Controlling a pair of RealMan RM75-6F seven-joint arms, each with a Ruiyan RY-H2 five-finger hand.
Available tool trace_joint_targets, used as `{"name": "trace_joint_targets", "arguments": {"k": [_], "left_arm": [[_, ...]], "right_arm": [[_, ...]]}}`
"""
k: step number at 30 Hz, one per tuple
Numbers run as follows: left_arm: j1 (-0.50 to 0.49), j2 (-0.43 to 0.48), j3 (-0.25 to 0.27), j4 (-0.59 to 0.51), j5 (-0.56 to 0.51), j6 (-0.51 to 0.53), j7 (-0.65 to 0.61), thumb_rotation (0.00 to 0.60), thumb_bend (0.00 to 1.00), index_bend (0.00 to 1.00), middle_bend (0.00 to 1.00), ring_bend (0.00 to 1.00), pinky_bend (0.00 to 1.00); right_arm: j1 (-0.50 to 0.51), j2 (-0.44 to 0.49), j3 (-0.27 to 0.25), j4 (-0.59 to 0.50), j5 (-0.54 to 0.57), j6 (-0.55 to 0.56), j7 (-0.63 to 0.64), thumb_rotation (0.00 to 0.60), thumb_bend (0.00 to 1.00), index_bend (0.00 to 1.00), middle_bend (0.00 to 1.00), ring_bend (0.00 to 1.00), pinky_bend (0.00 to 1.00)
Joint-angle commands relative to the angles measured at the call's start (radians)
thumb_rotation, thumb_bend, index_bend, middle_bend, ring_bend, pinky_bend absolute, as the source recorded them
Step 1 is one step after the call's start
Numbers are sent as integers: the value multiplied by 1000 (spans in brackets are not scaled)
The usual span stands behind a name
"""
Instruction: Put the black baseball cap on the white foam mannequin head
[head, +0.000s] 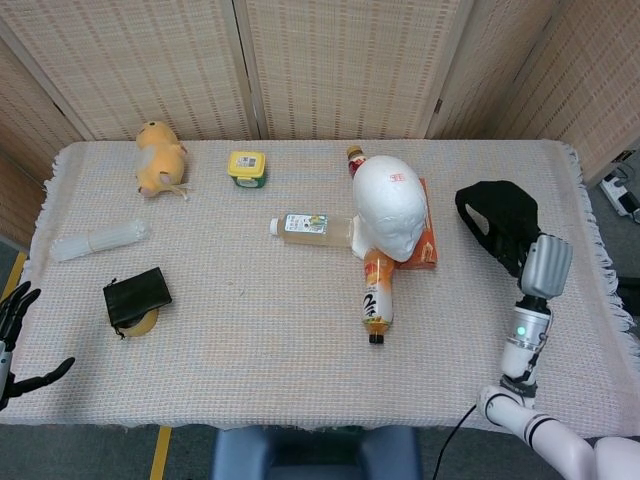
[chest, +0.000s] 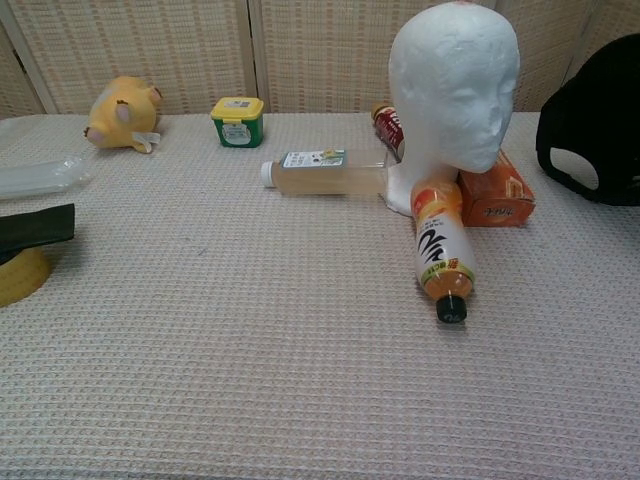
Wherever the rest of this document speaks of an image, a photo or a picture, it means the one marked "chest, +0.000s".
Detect white foam mannequin head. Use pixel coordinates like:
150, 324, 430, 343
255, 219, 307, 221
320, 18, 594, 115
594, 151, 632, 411
383, 2, 521, 217

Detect woven folding screen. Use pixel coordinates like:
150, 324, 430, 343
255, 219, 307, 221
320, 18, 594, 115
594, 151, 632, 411
0, 0, 640, 120

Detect red can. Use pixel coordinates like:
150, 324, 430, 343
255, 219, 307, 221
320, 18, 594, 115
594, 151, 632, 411
370, 102, 406, 162

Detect orange cardboard box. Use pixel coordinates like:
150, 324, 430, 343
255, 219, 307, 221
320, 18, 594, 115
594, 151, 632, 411
456, 150, 537, 229

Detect beige waffle tablecloth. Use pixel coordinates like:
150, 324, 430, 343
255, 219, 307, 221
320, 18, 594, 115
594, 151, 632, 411
0, 111, 640, 480

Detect yellow round bowl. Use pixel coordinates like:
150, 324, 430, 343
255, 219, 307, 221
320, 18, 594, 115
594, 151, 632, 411
0, 246, 51, 309

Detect black baseball cap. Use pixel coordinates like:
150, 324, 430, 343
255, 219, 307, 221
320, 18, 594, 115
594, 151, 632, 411
535, 33, 640, 207

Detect clear plastic bag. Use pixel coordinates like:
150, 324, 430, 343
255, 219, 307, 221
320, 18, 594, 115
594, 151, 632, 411
0, 154, 92, 201

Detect dark green flat cloth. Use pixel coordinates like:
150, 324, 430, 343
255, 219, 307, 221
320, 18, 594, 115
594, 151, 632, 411
0, 202, 76, 264

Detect yellow plush toy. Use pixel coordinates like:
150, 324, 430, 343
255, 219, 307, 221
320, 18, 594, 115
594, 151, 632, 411
83, 75, 165, 155

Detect green tub yellow lid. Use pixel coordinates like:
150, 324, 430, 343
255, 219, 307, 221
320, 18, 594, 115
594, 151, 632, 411
210, 96, 265, 148

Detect orange drink bottle black cap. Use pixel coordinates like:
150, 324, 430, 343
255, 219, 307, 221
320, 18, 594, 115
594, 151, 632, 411
410, 178, 477, 324

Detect pale tea bottle white cap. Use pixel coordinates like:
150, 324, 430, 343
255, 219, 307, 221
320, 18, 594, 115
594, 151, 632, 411
259, 148, 392, 197

